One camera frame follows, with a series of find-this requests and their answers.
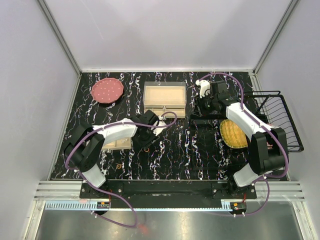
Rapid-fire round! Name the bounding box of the beige jewelry tray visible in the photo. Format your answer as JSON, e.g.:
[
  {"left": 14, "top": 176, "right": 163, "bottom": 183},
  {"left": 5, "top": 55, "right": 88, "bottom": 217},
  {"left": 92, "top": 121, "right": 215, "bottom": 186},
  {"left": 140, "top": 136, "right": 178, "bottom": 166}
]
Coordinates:
[{"left": 101, "top": 137, "right": 132, "bottom": 152}]

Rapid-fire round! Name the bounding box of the black wire dish rack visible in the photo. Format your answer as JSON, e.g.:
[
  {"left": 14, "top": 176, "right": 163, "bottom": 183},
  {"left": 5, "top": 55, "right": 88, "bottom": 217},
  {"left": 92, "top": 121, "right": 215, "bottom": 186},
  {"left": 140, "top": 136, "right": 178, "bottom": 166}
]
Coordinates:
[{"left": 188, "top": 90, "right": 305, "bottom": 172}]

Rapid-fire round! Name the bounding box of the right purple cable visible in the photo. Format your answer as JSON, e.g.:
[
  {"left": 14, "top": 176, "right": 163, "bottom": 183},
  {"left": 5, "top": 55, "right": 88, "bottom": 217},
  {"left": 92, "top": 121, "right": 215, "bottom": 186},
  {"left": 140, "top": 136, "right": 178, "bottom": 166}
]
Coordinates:
[{"left": 198, "top": 72, "right": 290, "bottom": 218}]

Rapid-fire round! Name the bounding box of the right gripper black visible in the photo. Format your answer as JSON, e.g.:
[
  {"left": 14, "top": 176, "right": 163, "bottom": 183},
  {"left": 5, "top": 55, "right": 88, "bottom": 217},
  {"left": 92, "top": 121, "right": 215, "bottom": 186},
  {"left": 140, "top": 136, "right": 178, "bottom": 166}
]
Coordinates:
[{"left": 192, "top": 91, "right": 218, "bottom": 117}]

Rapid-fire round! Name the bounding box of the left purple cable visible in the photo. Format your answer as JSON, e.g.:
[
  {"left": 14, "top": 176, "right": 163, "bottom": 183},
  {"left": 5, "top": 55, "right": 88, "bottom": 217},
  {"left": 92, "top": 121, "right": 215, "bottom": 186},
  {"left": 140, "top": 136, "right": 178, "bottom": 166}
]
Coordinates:
[{"left": 64, "top": 111, "right": 178, "bottom": 228}]

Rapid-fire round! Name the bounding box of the purple cable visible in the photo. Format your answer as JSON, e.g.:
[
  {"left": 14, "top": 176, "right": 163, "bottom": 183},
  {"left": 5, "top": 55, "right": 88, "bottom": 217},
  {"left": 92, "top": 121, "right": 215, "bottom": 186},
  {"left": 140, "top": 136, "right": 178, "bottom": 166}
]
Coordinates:
[
  {"left": 198, "top": 72, "right": 290, "bottom": 218},
  {"left": 64, "top": 111, "right": 178, "bottom": 228}
]

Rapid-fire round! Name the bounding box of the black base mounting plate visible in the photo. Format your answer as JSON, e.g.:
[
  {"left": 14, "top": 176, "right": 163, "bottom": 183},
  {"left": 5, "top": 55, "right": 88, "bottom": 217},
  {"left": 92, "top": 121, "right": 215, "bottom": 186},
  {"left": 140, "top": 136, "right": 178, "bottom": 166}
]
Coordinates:
[{"left": 79, "top": 179, "right": 257, "bottom": 210}]

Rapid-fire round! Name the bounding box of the yellow woven bamboo plate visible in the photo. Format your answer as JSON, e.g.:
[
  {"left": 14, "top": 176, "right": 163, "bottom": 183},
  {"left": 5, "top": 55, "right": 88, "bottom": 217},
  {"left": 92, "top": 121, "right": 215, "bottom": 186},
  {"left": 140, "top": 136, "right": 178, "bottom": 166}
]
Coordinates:
[{"left": 219, "top": 119, "right": 249, "bottom": 149}]

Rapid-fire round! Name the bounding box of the pink dotted plate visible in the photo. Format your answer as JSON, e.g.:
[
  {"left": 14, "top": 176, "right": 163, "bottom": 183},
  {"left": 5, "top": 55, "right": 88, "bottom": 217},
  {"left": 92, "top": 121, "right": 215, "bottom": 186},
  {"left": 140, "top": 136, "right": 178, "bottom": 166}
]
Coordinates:
[{"left": 91, "top": 78, "right": 124, "bottom": 104}]

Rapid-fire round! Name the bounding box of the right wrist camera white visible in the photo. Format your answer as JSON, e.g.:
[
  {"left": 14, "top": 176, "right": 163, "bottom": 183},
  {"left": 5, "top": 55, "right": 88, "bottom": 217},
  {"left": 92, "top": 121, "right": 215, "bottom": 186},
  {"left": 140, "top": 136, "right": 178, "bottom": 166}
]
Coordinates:
[{"left": 195, "top": 79, "right": 211, "bottom": 98}]

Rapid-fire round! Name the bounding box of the beige jewelry box with drawers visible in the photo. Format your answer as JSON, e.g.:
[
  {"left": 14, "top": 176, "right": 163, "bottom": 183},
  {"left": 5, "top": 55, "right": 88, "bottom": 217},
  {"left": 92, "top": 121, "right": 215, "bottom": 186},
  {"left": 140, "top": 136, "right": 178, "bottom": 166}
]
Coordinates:
[{"left": 143, "top": 81, "right": 187, "bottom": 119}]

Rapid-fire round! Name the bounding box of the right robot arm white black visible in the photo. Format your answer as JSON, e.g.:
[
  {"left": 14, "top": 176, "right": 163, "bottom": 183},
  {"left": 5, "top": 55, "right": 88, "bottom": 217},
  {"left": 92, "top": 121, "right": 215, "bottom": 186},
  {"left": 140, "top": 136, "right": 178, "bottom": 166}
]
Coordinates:
[{"left": 195, "top": 79, "right": 289, "bottom": 199}]

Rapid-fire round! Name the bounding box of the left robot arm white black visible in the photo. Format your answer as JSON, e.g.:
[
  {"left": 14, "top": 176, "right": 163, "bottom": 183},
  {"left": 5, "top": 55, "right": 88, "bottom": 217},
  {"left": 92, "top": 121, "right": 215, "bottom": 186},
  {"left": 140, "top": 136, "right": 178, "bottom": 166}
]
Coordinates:
[{"left": 63, "top": 110, "right": 166, "bottom": 198}]

